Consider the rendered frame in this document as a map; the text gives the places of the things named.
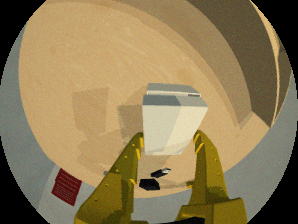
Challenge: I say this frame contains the black usb flash drive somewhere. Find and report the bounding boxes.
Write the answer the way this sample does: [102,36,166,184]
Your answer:
[151,168,171,178]

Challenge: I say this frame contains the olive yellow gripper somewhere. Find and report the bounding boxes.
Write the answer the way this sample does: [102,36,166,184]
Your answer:
[74,130,248,224]

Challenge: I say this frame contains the tan shallow tray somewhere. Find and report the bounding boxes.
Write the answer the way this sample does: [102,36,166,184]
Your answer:
[186,0,292,129]

